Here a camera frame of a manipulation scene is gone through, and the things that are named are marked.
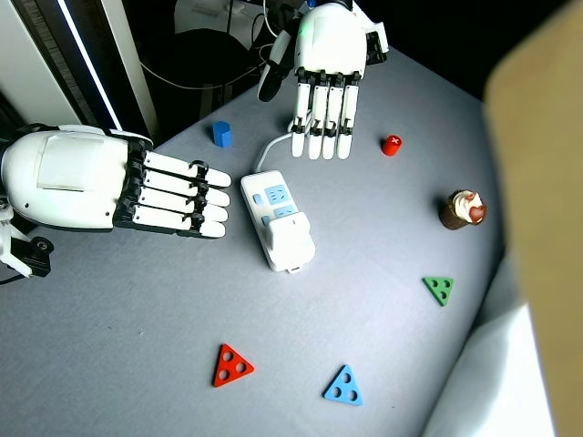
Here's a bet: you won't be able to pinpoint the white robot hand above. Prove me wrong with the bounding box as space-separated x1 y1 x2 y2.
258 2 389 161
0 123 232 240

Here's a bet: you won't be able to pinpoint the white power strip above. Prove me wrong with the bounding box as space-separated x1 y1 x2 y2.
240 169 317 276

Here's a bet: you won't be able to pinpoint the white power adapter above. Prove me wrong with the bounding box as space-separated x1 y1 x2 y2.
265 212 317 269

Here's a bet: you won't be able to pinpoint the red cylinder block white cross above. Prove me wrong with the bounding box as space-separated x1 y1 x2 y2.
381 134 404 158

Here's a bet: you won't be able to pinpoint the white cabinet panel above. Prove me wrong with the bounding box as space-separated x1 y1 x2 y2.
0 0 160 137

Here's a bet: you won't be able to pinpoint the black rounded seat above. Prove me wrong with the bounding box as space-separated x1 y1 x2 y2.
140 26 259 120

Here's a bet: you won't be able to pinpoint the grey table cloth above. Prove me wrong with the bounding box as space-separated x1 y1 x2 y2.
0 45 506 437

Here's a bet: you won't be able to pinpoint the blue hexagonal block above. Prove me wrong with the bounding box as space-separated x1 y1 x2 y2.
211 120 234 149

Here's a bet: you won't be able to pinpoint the toy chocolate cupcake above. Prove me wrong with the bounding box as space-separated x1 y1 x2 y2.
438 188 488 232

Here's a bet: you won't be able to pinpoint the red triangle block three holes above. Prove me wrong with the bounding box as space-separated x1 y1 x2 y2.
211 343 256 389

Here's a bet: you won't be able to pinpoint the beige blurred panel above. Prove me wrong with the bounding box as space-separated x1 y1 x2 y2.
483 0 583 437

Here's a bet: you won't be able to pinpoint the green triangle block three holes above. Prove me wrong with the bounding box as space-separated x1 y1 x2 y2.
421 276 455 308

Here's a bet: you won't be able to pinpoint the blue triangle block three holes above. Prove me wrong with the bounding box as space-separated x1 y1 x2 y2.
322 364 365 407

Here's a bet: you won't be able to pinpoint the white sheet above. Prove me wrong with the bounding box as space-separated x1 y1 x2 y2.
421 254 559 437

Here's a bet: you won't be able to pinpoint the white power strip cable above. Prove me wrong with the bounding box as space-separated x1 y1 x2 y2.
252 118 297 174

